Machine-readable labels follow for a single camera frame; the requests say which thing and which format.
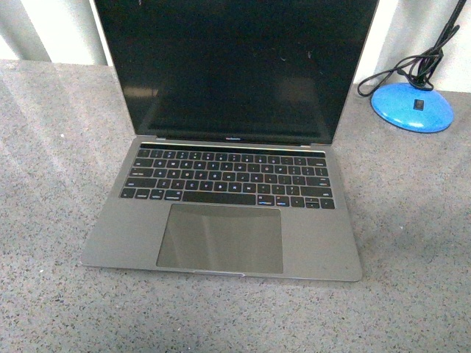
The blue lamp base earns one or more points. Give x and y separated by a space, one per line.
402 105

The black lamp gooseneck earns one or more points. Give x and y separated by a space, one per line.
435 54

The grey laptop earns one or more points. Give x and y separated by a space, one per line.
234 105

